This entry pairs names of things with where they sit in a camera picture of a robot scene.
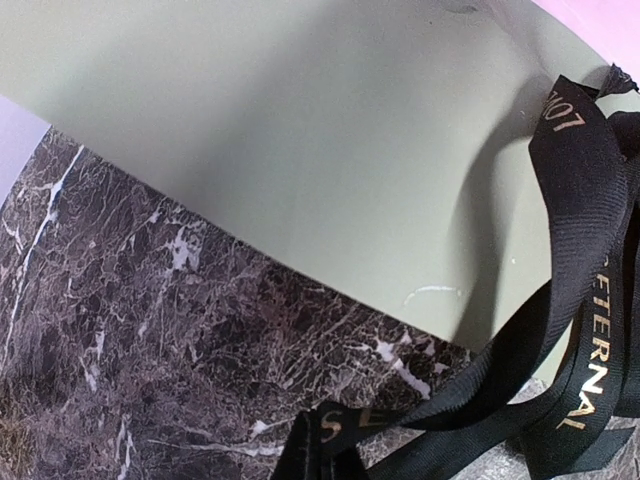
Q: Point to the peach green wrapping paper sheet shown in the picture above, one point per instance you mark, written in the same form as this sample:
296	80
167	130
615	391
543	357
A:
379	147

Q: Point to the black lettered ribbon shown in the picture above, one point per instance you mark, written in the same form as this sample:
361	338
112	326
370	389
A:
563	365

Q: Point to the pink wrapping paper sheet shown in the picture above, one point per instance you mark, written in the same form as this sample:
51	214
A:
609	27

